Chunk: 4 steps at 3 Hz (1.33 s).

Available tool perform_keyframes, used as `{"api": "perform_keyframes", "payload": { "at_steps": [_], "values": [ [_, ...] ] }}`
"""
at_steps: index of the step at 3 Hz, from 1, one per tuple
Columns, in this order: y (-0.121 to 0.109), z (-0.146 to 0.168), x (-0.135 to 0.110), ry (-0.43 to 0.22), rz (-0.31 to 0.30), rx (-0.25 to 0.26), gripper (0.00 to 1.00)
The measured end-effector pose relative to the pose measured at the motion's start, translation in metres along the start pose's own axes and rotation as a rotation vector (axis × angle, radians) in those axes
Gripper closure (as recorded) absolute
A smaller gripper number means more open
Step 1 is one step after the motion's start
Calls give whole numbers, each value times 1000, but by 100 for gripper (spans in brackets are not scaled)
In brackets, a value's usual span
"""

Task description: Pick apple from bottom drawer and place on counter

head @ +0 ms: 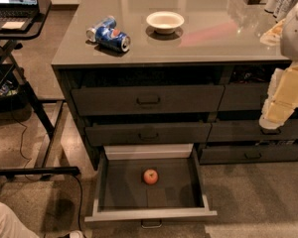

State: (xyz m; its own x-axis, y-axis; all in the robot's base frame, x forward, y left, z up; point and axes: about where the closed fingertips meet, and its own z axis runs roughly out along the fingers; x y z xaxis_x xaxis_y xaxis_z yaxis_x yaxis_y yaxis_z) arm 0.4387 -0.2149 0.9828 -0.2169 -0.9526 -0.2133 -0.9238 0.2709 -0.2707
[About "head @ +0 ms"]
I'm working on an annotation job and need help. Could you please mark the person's leg beige trousers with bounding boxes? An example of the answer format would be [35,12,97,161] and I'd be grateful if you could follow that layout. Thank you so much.
[0,202,40,238]

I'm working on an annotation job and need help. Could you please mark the grey counter cabinet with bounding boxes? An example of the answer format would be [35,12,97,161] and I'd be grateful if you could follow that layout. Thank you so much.
[52,0,298,164]

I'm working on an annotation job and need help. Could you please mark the open bottom left drawer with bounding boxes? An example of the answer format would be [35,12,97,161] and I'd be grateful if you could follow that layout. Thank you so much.
[84,149,217,228]

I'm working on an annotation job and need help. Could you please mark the bottom right drawer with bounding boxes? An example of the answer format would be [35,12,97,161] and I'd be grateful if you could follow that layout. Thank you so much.
[200,145,298,165]

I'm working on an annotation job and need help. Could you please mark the top right drawer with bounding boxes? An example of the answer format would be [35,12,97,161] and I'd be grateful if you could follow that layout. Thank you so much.
[219,83,268,111]

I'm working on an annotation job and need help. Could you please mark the top left drawer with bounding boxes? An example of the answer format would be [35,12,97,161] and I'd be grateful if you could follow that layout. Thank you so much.
[72,85,224,116]

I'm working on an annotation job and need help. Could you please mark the white paper bowl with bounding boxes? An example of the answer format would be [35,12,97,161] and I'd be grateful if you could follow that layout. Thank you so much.
[146,11,185,35]

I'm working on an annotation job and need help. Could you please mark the white shoe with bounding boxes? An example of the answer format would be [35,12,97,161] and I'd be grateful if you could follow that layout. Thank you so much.
[69,230,84,238]

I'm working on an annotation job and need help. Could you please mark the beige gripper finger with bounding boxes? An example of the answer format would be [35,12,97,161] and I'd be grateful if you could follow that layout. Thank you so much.
[259,100,294,130]

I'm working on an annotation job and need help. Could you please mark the black cable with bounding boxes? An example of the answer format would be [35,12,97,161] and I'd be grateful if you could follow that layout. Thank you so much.
[9,109,84,233]

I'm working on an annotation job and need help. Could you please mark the red apple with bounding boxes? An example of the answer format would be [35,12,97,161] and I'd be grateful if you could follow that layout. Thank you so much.
[143,169,159,185]

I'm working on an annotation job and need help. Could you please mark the blue pepsi can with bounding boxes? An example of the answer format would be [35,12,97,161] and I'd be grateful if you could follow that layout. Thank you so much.
[85,15,116,43]
[95,27,131,53]

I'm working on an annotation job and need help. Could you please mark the middle left drawer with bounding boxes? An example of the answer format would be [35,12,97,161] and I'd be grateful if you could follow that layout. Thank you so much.
[85,122,211,146]

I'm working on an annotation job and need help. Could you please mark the black laptop stand desk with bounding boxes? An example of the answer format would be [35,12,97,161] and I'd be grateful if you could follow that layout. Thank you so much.
[0,0,80,179]

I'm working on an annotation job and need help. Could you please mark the blue pepsi can front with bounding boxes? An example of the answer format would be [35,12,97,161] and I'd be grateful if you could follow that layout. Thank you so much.
[95,27,131,53]

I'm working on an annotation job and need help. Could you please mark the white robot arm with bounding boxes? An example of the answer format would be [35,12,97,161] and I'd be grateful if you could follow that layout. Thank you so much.
[259,3,298,130]

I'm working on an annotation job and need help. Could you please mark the yellow sticky note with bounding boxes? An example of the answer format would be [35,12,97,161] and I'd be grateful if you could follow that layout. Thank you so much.
[2,22,25,30]

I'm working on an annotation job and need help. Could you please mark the brown snack bag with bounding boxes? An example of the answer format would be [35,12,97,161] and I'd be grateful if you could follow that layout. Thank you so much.
[260,20,285,46]

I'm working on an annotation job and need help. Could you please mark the white can front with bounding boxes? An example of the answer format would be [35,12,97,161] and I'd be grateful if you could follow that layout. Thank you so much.
[275,0,298,22]

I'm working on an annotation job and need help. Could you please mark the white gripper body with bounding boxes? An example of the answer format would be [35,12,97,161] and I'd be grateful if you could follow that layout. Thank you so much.
[265,61,298,110]

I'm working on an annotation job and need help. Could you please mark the middle right drawer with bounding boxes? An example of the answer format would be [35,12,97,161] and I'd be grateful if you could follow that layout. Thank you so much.
[209,119,298,142]

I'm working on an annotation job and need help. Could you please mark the blue pepsi can rear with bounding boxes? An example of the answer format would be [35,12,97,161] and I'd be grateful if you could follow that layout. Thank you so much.
[85,15,116,43]

